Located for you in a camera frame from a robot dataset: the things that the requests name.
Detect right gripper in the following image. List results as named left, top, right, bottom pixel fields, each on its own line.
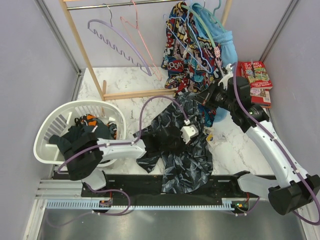
left=193, top=79, right=237, bottom=112

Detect dark leaf-print shorts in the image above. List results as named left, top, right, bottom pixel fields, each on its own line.
left=136, top=92, right=213, bottom=194

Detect light blue wire hanger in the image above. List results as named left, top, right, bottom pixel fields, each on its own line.
left=161, top=11, right=215, bottom=74

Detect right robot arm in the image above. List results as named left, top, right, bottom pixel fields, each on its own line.
left=195, top=76, right=320, bottom=215

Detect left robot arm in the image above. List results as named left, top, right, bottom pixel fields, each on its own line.
left=61, top=124, right=198, bottom=197

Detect colourful comic-print shorts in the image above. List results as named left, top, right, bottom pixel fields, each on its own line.
left=161, top=1, right=223, bottom=128

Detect green plastic hanger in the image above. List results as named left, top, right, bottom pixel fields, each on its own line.
left=181, top=4, right=216, bottom=48

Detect light blue shorts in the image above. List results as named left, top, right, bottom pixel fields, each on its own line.
left=190, top=3, right=238, bottom=123

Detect purple plastic hanger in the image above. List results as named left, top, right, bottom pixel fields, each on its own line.
left=87, top=3, right=153, bottom=77

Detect blue card tag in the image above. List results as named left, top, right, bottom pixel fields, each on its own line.
left=206, top=133, right=215, bottom=146

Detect large red book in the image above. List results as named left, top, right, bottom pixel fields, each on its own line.
left=239, top=67, right=272, bottom=109

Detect red illustrated book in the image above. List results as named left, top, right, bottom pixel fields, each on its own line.
left=240, top=61, right=273, bottom=90

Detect dark navy garment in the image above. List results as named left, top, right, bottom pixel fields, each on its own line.
left=48, top=123, right=111, bottom=160

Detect orange patterned garment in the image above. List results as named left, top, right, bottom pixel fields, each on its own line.
left=74, top=114, right=118, bottom=140

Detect wooden clothes rack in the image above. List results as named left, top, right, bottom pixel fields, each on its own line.
left=59, top=0, right=233, bottom=101

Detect white laundry basket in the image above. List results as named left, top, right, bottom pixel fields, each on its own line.
left=33, top=100, right=127, bottom=166

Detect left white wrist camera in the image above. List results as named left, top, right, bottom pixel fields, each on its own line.
left=180, top=120, right=199, bottom=145

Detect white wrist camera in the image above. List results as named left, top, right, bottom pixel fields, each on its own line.
left=180, top=120, right=199, bottom=145
left=218, top=64, right=235, bottom=90

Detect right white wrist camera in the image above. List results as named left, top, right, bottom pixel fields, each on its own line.
left=218, top=64, right=235, bottom=90

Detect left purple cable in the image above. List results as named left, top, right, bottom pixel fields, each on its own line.
left=44, top=94, right=190, bottom=228

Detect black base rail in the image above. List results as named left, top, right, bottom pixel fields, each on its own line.
left=81, top=174, right=258, bottom=207

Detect pink wire hanger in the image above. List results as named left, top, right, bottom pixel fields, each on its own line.
left=120, top=0, right=163, bottom=81

